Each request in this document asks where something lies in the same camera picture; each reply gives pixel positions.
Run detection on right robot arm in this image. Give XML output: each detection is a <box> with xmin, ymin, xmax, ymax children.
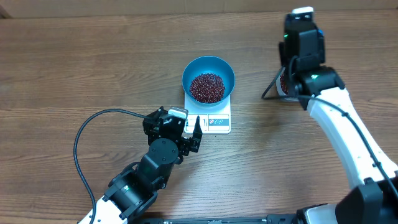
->
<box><xmin>279</xmin><ymin>7</ymin><xmax>397</xmax><ymax>223</ymax></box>

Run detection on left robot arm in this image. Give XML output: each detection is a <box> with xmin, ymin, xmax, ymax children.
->
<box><xmin>81</xmin><ymin>107</ymin><xmax>203</xmax><ymax>223</ymax></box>

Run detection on white digital kitchen scale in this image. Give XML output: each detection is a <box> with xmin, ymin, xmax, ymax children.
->
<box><xmin>184</xmin><ymin>94</ymin><xmax>231</xmax><ymax>134</ymax></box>

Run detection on red beans in bowl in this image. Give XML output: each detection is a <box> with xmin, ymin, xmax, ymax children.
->
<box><xmin>189</xmin><ymin>73</ymin><xmax>226</xmax><ymax>103</ymax></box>

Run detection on teal blue bowl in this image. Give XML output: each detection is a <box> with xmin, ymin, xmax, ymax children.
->
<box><xmin>182</xmin><ymin>55</ymin><xmax>236</xmax><ymax>106</ymax></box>

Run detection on red adzuki beans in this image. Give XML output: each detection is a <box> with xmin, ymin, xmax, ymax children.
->
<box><xmin>279</xmin><ymin>75</ymin><xmax>289</xmax><ymax>95</ymax></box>

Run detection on clear plastic food container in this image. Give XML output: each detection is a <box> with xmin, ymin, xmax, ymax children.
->
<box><xmin>275</xmin><ymin>68</ymin><xmax>299</xmax><ymax>103</ymax></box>

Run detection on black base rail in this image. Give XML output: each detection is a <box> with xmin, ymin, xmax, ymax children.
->
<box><xmin>130</xmin><ymin>203</ymin><xmax>327</xmax><ymax>224</ymax></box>

